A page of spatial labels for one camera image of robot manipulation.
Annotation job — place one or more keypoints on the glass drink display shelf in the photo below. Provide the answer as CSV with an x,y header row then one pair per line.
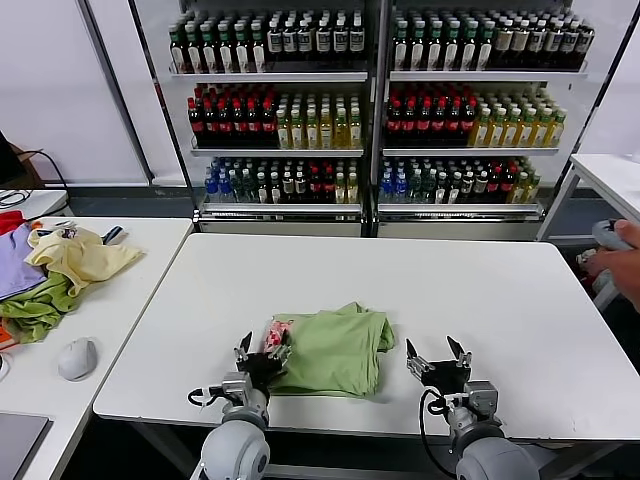
x,y
280,220
450,222

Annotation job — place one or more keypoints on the brown cardboard box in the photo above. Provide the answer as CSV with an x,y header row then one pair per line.
x,y
27,167

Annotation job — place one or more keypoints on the pale yellow garment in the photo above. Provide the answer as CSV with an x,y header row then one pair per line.
x,y
90,260

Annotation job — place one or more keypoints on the white cap dark bottle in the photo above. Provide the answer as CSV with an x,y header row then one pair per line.
x,y
275,43
290,43
323,43
356,43
305,43
340,43

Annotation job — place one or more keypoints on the grey laptop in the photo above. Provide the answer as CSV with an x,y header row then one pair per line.
x,y
20,445

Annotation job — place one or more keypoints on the white printed cloth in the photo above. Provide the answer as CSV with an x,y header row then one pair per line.
x,y
65,232

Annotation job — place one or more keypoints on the small green clear bottle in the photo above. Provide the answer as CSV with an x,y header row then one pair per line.
x,y
249,189
430,189
239,189
416,189

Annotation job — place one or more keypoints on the black monitor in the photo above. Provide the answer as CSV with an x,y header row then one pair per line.
x,y
7,162

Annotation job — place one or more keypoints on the small red cola bottle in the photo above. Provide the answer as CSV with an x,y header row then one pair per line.
x,y
495,189
315,189
328,189
508,189

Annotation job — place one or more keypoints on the white table with legs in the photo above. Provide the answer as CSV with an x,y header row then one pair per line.
x,y
610,175

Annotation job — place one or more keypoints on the grey handheld controller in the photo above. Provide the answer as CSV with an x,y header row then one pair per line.
x,y
605,237

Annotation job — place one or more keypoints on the crumpled olive green garment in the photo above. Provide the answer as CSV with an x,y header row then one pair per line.
x,y
35,310

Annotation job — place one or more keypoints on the small blue water bottle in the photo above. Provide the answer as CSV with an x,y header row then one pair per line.
x,y
225,189
211,189
400,189
386,189

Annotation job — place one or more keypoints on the red cap cola bottle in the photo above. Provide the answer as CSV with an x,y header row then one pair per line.
x,y
410,125
439,125
395,125
252,125
454,125
209,125
468,125
425,125
267,125
223,125
237,125
196,125

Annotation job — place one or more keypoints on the green cap dark bottle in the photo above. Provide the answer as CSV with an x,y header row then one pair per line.
x,y
435,51
176,53
224,53
417,51
469,51
451,51
485,51
241,53
208,53
258,53
400,51
192,53

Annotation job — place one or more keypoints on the grey computer mouse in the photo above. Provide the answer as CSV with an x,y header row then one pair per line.
x,y
76,360

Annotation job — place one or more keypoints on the red white clothing pile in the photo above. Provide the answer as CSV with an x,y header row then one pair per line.
x,y
602,290

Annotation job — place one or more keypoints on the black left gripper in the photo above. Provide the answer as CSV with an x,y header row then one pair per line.
x,y
260,372

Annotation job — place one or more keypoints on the light green t-shirt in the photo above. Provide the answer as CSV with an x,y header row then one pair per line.
x,y
340,355

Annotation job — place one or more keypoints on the red garment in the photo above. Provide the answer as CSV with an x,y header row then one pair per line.
x,y
10,222

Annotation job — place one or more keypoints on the small yellow tea bottle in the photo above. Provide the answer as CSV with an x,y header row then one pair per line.
x,y
341,189
521,189
353,189
532,189

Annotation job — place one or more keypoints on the grey metal frame pole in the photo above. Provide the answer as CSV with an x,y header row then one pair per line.
x,y
609,75
118,95

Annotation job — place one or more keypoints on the purple garment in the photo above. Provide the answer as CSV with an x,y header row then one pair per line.
x,y
15,265

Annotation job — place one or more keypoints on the person's bare hand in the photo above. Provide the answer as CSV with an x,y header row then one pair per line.
x,y
630,270

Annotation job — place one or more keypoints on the beige label dark bottle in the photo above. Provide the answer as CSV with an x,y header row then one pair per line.
x,y
503,43
585,43
570,43
554,43
520,43
537,43

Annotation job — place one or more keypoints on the orange white item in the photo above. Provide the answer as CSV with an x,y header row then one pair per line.
x,y
6,340

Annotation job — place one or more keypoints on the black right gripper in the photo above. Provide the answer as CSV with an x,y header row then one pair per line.
x,y
447,377

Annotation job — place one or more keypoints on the blue white striped cloth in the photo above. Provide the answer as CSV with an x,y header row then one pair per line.
x,y
114,236

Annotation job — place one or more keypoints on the small dark drink bottle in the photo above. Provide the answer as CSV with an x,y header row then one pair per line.
x,y
288,189
301,189
455,189
442,189
468,189
262,189
275,189
481,189

